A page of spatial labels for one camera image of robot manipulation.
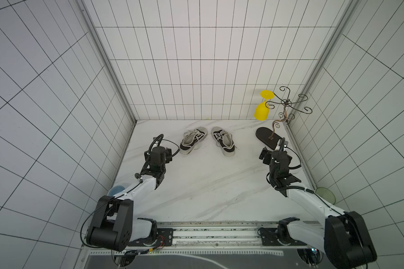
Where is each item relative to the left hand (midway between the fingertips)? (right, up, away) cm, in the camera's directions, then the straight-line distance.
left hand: (158, 151), depth 90 cm
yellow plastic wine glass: (+58, +23, +3) cm, 63 cm away
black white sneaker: (+17, +7, +12) cm, 22 cm away
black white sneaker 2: (+37, +6, +10) cm, 39 cm away
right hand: (+63, +2, -4) cm, 63 cm away
